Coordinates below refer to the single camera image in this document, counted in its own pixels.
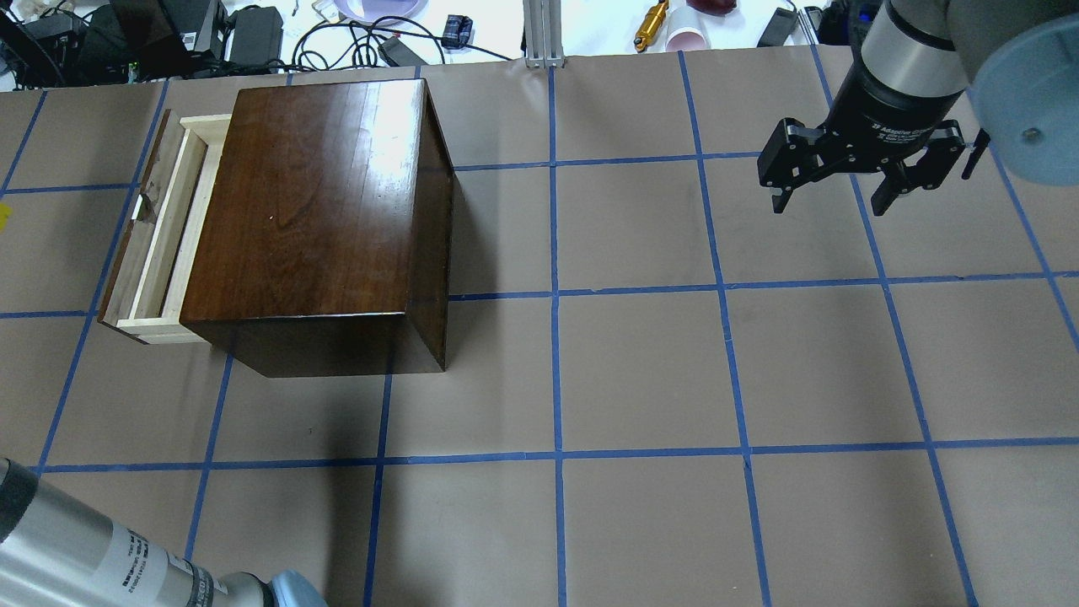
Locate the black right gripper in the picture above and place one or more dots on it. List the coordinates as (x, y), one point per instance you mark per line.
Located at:
(878, 125)

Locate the light wood drawer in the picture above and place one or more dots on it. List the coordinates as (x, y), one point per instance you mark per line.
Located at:
(149, 276)

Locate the yellow block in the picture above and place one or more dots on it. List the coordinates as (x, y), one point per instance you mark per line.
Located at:
(5, 215)

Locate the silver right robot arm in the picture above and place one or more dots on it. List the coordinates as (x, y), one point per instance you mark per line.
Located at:
(1016, 58)

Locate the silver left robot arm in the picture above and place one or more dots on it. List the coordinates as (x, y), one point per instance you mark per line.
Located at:
(58, 551)

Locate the dark wooden drawer cabinet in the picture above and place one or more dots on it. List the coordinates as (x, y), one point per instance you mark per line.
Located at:
(326, 244)

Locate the black power brick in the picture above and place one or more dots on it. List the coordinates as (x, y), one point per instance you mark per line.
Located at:
(781, 25)

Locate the gold metal cylinder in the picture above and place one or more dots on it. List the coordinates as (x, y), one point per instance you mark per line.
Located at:
(650, 25)

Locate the small black device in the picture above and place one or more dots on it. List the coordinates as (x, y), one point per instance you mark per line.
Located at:
(457, 32)

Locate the black power adapter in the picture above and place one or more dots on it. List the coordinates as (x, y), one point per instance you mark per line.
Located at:
(256, 39)

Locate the aluminium frame post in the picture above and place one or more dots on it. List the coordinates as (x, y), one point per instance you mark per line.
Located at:
(542, 28)

